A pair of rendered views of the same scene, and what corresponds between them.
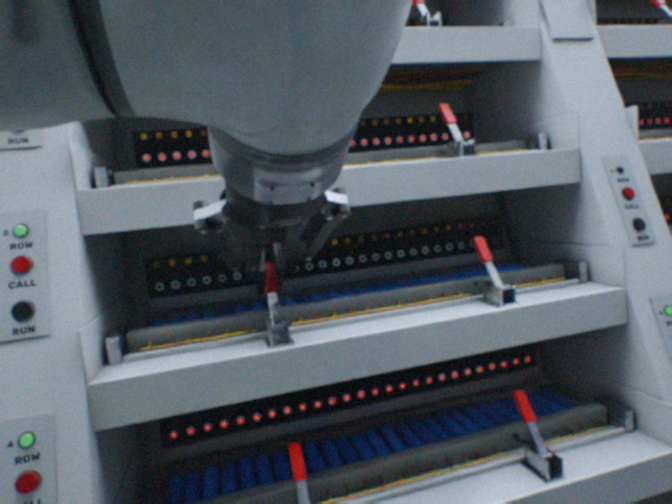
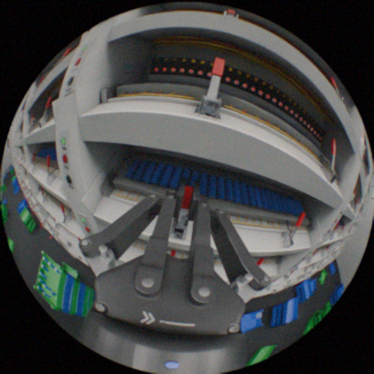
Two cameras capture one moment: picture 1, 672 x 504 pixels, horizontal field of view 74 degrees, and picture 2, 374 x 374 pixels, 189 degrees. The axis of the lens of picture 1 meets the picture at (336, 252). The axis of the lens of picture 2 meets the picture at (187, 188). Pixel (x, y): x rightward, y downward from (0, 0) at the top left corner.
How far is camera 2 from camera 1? 0.39 m
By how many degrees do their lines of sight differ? 46
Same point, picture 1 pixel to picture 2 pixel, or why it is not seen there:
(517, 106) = (339, 152)
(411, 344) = not seen: hidden behind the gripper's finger
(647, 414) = (282, 265)
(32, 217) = (65, 133)
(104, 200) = (88, 122)
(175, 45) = not seen: outside the picture
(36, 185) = (68, 114)
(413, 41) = (337, 103)
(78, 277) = (79, 170)
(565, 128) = (346, 187)
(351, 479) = not seen: hidden behind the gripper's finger
